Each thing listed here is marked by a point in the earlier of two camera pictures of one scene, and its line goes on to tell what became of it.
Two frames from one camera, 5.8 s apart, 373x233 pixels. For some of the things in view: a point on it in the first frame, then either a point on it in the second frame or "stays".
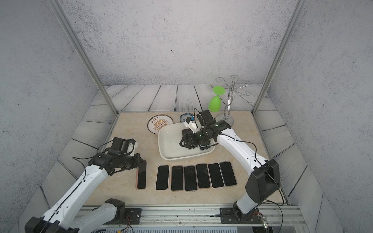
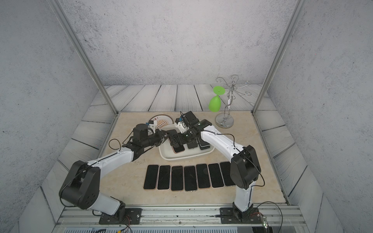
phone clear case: x=228 y=174 stays
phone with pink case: x=203 y=176 stays
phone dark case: x=162 y=177 stays
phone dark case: x=202 y=148 stays
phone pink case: x=141 y=175 -> x=150 y=182
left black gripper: x=138 y=159 -> x=159 y=133
